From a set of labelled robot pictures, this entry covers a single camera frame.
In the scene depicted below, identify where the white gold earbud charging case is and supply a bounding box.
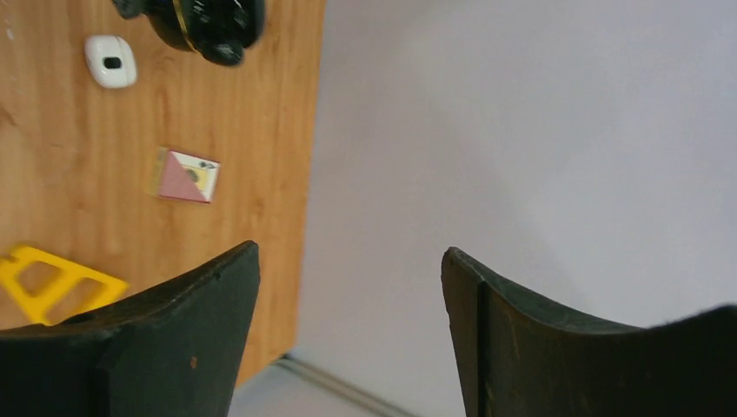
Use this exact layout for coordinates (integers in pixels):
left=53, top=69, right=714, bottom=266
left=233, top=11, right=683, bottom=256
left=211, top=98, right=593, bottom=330
left=84, top=35, right=137, bottom=89

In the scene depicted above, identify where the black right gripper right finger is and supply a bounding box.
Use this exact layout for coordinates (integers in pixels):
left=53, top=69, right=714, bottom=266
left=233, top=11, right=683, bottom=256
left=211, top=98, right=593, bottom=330
left=441, top=248, right=736, bottom=416

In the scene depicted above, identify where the yellow triangular plastic piece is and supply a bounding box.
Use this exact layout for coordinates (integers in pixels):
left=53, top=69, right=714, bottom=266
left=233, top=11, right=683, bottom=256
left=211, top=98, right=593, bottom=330
left=1, top=245, right=129, bottom=326

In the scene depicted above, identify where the black earbud case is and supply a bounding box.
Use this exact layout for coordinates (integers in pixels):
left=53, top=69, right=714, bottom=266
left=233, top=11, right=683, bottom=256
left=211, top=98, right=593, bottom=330
left=112, top=0, right=266, bottom=67

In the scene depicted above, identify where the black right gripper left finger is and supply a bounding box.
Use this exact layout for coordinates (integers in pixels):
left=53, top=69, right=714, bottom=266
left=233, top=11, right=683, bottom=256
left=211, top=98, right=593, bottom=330
left=1, top=241, right=260, bottom=417

